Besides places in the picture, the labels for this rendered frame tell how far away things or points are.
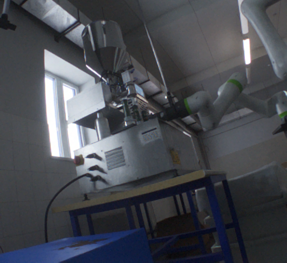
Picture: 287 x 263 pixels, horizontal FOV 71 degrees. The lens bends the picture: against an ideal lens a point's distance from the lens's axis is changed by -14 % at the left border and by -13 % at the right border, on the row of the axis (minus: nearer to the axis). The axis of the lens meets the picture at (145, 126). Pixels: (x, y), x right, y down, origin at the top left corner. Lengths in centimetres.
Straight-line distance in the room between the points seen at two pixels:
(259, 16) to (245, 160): 1021
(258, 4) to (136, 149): 98
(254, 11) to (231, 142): 1027
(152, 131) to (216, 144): 1053
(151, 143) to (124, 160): 15
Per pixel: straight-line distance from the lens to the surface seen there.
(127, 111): 110
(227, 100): 138
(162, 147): 93
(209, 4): 531
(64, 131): 363
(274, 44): 122
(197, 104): 118
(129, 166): 99
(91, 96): 122
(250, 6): 134
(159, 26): 532
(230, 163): 1129
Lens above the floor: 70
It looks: 18 degrees up
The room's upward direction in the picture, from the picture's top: 14 degrees counter-clockwise
